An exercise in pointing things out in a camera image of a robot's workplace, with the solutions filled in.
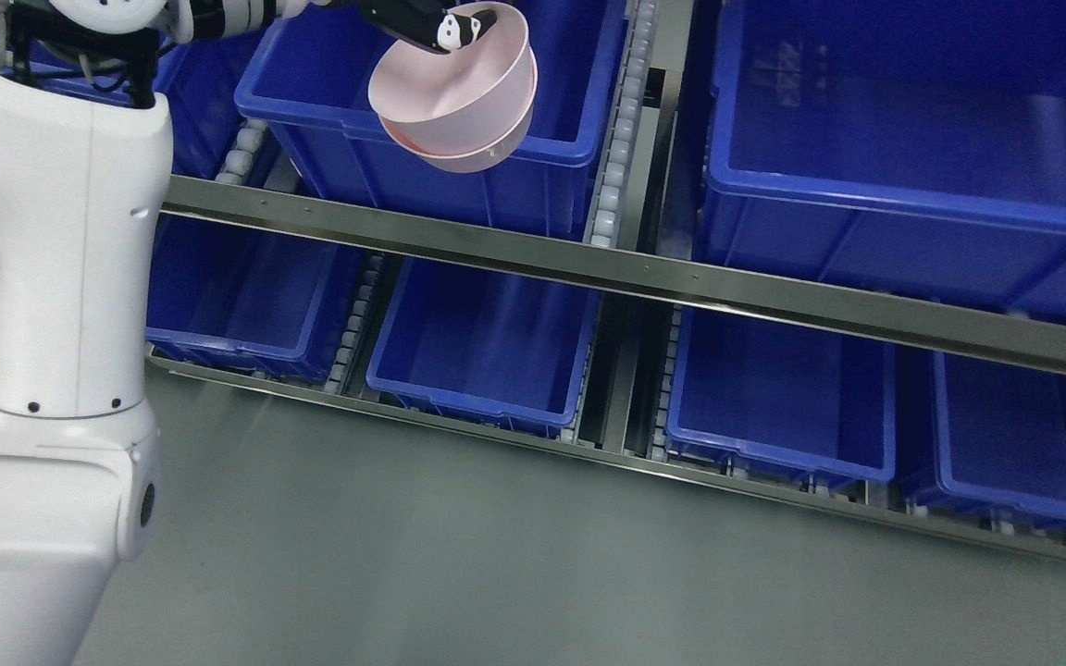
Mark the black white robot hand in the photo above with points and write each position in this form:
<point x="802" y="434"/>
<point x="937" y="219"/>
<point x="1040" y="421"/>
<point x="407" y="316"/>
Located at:
<point x="429" y="25"/>

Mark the pink bowl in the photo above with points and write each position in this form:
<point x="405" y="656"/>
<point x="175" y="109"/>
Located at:
<point x="450" y="83"/>
<point x="477" y="153"/>

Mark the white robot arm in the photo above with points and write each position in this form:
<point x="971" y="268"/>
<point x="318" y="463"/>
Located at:
<point x="86" y="154"/>

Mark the blue bin upper middle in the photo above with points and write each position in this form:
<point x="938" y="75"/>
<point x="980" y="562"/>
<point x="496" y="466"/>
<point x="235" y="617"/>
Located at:
<point x="309" y="79"/>

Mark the blue bin lower middle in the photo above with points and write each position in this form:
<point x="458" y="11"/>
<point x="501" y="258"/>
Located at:
<point x="485" y="346"/>

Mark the blue bin lower left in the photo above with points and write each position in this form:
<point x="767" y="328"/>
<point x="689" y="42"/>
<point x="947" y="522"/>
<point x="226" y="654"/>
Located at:
<point x="229" y="297"/>

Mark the blue bin upper right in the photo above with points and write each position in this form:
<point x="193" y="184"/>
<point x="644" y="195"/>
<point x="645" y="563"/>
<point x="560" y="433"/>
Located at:
<point x="913" y="147"/>

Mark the blue bin lower far right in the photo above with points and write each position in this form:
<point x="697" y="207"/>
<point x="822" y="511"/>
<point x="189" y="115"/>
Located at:
<point x="982" y="438"/>

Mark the steel shelf rail frame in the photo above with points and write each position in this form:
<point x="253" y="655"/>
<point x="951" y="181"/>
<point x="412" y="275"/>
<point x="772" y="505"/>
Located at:
<point x="633" y="350"/>

